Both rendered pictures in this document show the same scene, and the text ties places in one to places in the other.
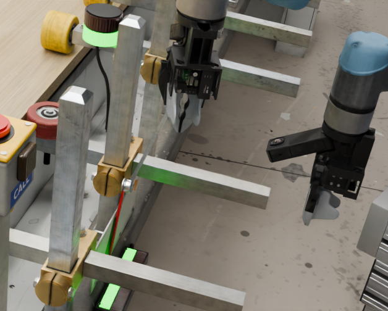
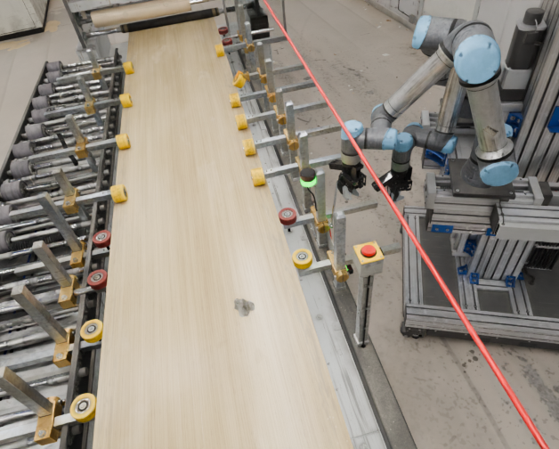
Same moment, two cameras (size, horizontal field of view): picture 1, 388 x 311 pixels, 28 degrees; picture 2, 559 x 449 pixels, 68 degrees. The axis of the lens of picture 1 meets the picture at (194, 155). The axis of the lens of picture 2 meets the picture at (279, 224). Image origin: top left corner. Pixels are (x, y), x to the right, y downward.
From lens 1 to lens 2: 0.83 m
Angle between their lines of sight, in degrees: 17
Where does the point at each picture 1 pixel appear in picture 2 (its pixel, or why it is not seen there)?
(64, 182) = (340, 242)
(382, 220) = (433, 197)
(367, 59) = (407, 145)
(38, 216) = not seen: hidden behind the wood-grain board
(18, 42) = (242, 188)
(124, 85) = (321, 193)
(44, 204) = not seen: hidden behind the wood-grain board
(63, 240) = (342, 259)
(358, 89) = (406, 156)
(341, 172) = (404, 183)
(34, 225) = not seen: hidden behind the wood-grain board
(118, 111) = (320, 202)
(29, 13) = (230, 172)
